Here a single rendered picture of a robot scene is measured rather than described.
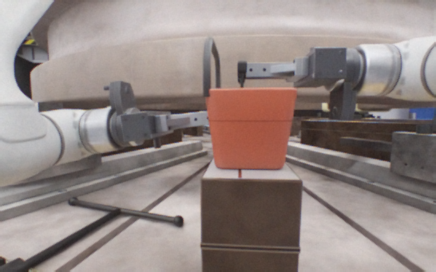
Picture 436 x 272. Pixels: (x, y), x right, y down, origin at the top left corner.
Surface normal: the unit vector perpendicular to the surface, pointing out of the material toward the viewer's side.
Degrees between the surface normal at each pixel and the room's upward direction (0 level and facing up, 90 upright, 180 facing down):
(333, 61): 90
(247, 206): 90
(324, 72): 90
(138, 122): 90
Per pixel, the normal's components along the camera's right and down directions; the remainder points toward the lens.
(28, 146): 0.99, -0.04
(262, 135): -0.09, 0.22
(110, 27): -0.40, 0.10
